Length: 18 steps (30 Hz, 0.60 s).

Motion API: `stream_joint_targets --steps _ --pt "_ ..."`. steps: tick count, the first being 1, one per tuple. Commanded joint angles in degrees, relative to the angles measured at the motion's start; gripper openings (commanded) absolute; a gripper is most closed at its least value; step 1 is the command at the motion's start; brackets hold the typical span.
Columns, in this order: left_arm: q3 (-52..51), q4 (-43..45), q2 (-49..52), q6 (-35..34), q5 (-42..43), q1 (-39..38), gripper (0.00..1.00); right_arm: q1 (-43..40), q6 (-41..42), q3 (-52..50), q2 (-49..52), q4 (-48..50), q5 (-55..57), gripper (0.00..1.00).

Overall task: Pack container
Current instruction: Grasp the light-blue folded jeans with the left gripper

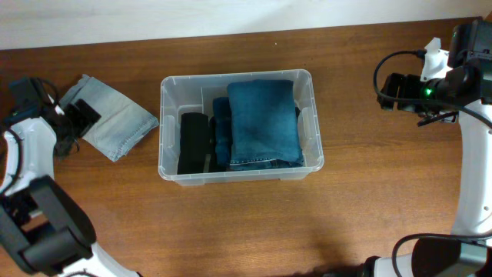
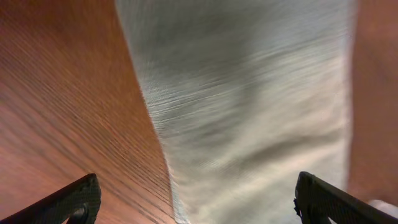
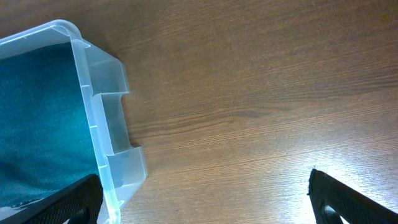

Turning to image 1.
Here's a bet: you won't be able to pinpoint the light grey jeans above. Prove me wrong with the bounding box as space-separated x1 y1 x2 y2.
60 75 158 162

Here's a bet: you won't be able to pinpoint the black cloth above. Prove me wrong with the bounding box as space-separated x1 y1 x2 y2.
178 112 211 175

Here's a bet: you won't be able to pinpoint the blue jeans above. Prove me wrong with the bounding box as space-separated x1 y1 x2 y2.
227 79 304 171

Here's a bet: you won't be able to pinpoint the blue cloth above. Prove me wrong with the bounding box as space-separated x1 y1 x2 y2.
213 97 232 168

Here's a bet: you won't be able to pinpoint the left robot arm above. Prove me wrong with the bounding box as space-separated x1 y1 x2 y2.
1 78 137 276

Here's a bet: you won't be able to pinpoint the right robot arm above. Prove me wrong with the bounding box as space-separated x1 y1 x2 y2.
356 19 491 277

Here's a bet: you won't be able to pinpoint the clear plastic storage bin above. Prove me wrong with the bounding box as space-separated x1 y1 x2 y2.
158 69 324 186

